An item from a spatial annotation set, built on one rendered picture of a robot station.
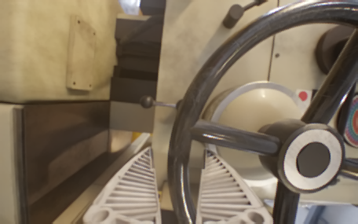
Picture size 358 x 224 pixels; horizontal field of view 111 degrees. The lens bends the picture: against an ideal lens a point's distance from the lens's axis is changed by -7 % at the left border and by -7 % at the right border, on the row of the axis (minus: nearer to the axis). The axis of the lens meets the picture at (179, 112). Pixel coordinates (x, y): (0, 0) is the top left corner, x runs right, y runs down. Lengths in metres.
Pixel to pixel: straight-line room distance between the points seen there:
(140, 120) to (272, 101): 0.92
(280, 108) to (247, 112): 0.06
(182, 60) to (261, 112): 0.23
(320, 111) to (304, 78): 0.28
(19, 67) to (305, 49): 0.87
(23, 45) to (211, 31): 0.59
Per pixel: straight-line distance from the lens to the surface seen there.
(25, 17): 0.71
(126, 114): 1.11
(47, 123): 0.73
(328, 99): 0.25
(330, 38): 0.56
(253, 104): 0.29
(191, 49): 0.40
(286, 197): 0.26
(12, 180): 0.77
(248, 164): 0.31
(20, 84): 0.67
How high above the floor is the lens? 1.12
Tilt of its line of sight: 1 degrees up
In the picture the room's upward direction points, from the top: 96 degrees clockwise
